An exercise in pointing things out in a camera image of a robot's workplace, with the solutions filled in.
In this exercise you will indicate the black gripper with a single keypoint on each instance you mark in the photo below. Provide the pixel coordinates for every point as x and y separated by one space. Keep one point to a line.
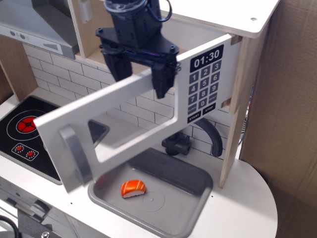
136 37

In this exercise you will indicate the white toy microwave door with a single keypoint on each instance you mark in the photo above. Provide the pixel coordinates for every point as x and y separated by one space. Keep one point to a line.
101 131

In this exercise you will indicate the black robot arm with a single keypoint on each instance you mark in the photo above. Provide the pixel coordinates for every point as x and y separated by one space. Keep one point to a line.
128 2

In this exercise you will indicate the wooden toy microwave cabinet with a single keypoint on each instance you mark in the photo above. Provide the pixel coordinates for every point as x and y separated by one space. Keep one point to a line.
243 22

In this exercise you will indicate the dark grey toy faucet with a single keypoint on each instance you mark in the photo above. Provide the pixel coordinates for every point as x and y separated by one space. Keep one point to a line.
179 143

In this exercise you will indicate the orange salmon sushi toy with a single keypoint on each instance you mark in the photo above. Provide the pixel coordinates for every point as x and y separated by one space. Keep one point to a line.
132 188

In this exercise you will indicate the grey toy sink basin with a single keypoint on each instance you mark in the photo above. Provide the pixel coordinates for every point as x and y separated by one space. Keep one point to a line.
175 195

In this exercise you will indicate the grey range hood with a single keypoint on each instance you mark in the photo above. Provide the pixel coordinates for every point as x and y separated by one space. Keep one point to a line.
39 24

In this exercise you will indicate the black toy stovetop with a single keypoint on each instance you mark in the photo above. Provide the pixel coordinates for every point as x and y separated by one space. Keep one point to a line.
20 140

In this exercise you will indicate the brown cardboard box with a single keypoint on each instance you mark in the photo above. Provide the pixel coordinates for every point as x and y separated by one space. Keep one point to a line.
280 141

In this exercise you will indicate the grey oven front panel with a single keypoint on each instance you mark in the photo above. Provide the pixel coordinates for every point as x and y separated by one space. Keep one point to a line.
62 224

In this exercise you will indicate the black metal bracket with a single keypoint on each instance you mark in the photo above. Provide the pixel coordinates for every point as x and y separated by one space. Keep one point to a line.
30 228

